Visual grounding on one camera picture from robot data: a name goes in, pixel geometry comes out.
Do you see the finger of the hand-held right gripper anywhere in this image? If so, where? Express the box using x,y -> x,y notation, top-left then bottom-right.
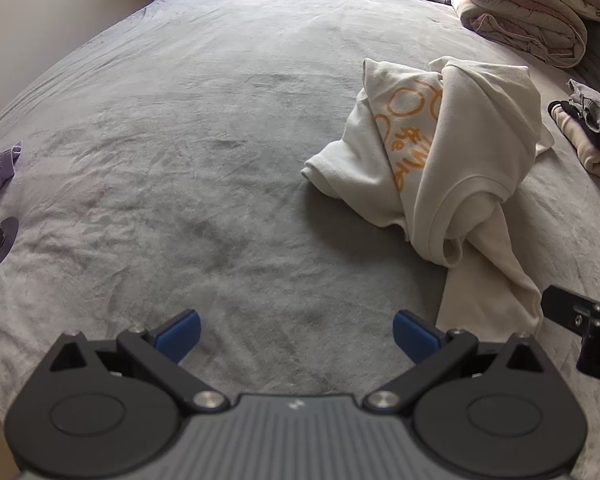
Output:
541,285 -> 600,334

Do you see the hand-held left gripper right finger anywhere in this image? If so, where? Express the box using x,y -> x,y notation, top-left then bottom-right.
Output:
362,310 -> 552,416

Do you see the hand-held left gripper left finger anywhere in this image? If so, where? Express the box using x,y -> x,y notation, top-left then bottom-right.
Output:
47,309 -> 231,416

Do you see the cream printed hoodie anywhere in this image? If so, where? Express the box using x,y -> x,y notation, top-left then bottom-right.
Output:
302,56 -> 556,337

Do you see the folded beige garment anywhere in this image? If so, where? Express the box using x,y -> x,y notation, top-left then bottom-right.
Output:
550,105 -> 600,188

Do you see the grey bed blanket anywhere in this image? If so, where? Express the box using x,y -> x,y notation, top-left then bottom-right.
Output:
0,0 -> 600,480

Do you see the purple cloth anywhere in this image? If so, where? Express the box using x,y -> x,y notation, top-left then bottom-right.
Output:
0,140 -> 23,206

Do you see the folded pink beige quilt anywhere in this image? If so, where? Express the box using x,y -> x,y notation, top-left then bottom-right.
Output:
442,0 -> 588,68

